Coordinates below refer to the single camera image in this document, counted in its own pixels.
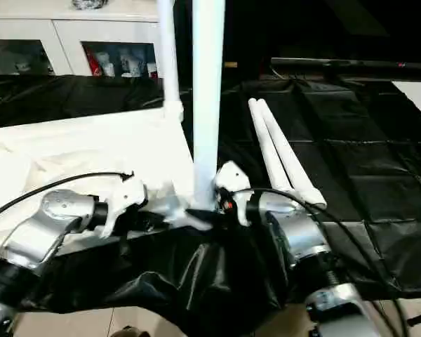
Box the white plastic table leg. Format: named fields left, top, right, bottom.
left=257, top=98, right=328, bottom=206
left=248, top=98, right=296, bottom=193
left=156, top=0, right=185, bottom=122
left=191, top=0, right=227, bottom=211

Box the white plastic table top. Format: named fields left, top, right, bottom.
left=0, top=104, right=215, bottom=263

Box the dark robot foot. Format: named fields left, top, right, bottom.
left=110, top=325, right=148, bottom=337

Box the black work mat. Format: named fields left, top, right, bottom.
left=0, top=72, right=421, bottom=336

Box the red packet behind glass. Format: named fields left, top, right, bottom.
left=86, top=48, right=103, bottom=77

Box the long black bar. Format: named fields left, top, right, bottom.
left=270, top=57, right=421, bottom=80

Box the white glass-door cabinet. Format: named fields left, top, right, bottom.
left=0, top=6, right=162, bottom=79

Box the flat white sheet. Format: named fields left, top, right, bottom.
left=392, top=81, right=421, bottom=125

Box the patterned bowl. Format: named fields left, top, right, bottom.
left=72, top=0, right=109, bottom=11

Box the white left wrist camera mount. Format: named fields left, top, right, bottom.
left=98, top=171, right=149, bottom=240

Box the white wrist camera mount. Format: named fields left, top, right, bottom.
left=213, top=160, right=251, bottom=227
left=98, top=171, right=149, bottom=240

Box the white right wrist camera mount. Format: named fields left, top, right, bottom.
left=213, top=160, right=251, bottom=227

